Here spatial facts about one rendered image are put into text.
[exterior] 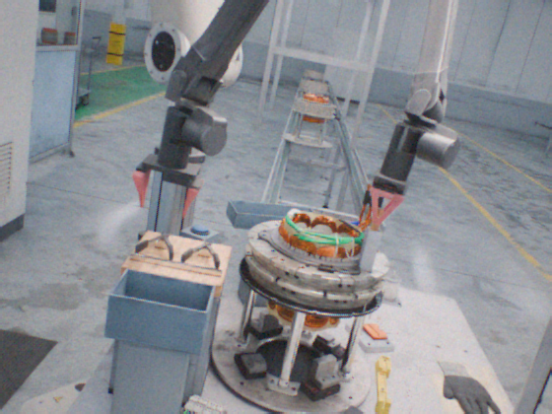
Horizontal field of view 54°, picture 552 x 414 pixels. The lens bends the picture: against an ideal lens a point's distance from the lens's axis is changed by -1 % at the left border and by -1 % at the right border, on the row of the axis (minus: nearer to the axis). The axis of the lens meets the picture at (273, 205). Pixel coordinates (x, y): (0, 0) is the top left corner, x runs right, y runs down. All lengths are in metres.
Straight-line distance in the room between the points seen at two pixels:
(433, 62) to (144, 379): 0.82
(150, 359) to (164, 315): 0.10
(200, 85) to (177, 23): 0.40
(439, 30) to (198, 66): 0.51
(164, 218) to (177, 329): 0.61
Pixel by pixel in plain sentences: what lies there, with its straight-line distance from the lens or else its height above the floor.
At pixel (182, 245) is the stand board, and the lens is 1.18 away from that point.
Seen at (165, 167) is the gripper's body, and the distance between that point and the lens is 1.03.
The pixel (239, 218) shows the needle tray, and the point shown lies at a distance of 1.45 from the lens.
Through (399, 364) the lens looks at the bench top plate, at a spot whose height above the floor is 0.78.
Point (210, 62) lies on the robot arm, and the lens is 0.97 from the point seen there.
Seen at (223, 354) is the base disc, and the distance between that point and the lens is 1.33.
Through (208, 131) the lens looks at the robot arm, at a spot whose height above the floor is 1.35.
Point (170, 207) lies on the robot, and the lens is 1.51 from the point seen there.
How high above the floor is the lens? 1.53
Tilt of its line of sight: 17 degrees down
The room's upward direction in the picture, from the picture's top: 12 degrees clockwise
